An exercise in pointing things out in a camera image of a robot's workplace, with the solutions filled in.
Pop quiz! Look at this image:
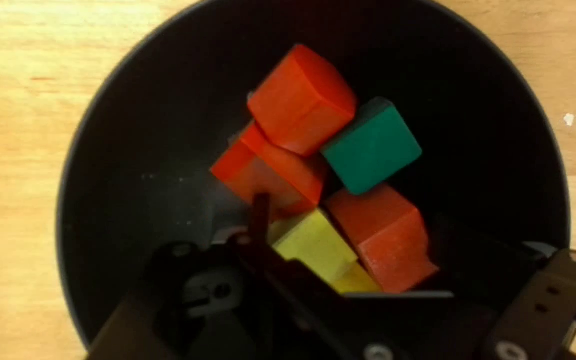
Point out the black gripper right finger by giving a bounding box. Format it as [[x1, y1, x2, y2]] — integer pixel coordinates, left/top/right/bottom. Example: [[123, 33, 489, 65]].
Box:
[[433, 214, 576, 360]]

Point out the yellow wooden cube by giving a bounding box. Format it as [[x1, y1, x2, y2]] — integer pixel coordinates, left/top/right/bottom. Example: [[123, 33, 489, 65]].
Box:
[[270, 205, 359, 287], [330, 261, 383, 295]]

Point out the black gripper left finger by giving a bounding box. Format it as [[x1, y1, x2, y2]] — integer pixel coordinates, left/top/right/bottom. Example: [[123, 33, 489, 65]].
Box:
[[86, 192, 395, 360]]

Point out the black bowl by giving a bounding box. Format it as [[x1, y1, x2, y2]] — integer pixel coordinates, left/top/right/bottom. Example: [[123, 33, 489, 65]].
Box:
[[53, 0, 572, 352]]

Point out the green wooden cube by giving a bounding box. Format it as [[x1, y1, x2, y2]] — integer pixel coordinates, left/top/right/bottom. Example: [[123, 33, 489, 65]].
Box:
[[320, 95, 424, 198]]

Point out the red wooden cube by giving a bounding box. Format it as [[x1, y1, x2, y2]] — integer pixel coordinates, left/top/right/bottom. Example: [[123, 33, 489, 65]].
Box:
[[208, 119, 330, 218], [323, 181, 439, 295], [246, 42, 359, 157]]

